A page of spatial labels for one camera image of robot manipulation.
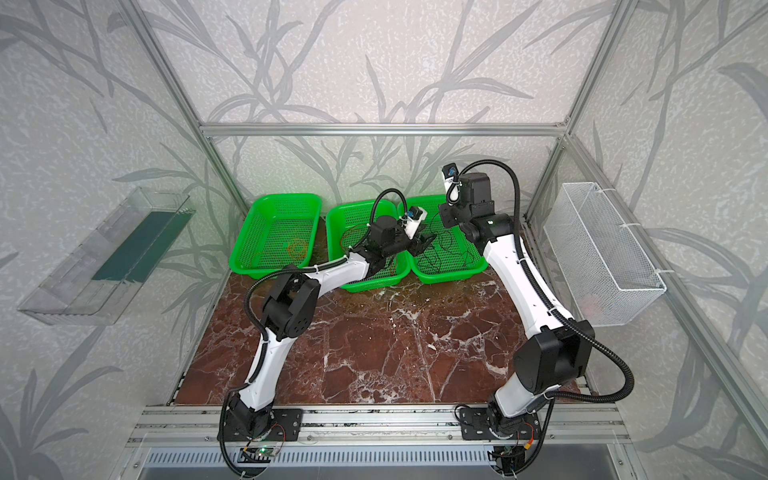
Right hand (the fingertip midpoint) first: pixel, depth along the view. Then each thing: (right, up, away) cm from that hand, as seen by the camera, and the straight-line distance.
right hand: (453, 190), depth 80 cm
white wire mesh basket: (+29, -22, -19) cm, 41 cm away
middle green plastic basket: (-35, -8, +36) cm, 51 cm away
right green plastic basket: (+3, -19, +28) cm, 34 cm away
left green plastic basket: (-62, -10, +35) cm, 72 cm away
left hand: (-4, -8, +12) cm, 15 cm away
